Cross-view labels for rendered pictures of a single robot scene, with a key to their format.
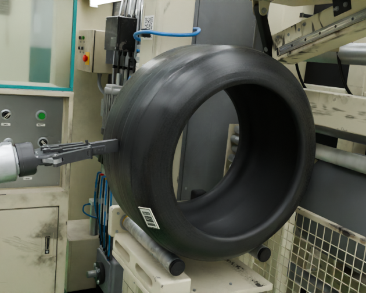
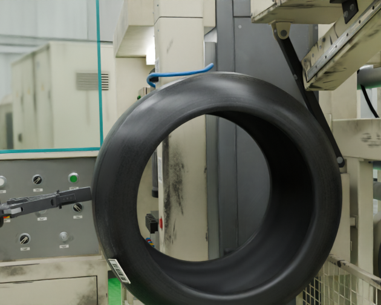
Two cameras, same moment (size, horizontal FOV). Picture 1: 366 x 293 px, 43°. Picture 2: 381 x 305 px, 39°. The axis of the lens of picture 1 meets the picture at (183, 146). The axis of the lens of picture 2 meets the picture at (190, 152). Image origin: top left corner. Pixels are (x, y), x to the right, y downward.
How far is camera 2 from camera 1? 0.43 m
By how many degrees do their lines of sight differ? 19
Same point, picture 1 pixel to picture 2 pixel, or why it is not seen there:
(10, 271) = not seen: outside the picture
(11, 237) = not seen: outside the picture
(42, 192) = (77, 260)
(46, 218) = (83, 290)
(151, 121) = (110, 161)
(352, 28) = (362, 33)
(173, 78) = (133, 114)
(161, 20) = (164, 61)
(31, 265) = not seen: outside the picture
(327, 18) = (341, 27)
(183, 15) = (190, 52)
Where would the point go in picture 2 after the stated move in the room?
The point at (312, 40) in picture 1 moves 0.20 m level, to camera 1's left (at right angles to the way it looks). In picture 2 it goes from (331, 57) to (252, 61)
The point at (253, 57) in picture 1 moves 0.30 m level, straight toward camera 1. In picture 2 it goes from (228, 81) to (163, 69)
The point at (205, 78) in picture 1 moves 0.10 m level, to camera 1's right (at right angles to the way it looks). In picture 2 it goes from (166, 110) to (212, 108)
